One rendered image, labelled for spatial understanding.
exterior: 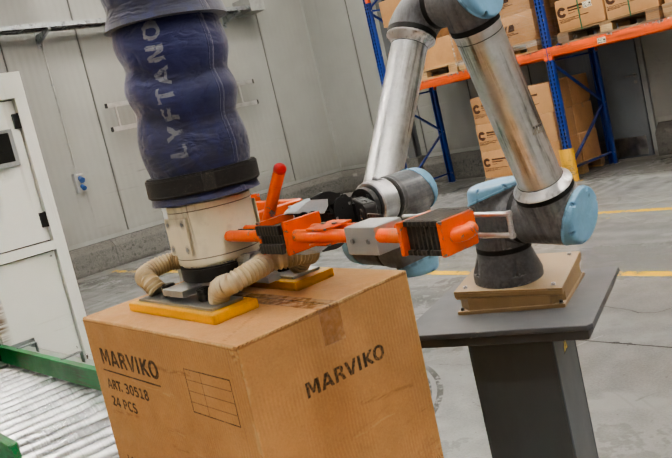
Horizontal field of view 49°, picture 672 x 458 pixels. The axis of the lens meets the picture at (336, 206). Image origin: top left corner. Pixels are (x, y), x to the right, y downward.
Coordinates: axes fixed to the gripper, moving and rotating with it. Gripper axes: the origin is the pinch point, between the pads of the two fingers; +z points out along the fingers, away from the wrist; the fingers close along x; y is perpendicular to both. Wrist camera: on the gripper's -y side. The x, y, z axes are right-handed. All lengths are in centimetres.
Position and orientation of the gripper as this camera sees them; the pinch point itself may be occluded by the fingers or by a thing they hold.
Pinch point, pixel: (297, 231)
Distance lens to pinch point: 130.8
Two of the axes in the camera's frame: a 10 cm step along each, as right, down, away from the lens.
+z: -7.2, 2.4, -6.5
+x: -2.2, -9.7, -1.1
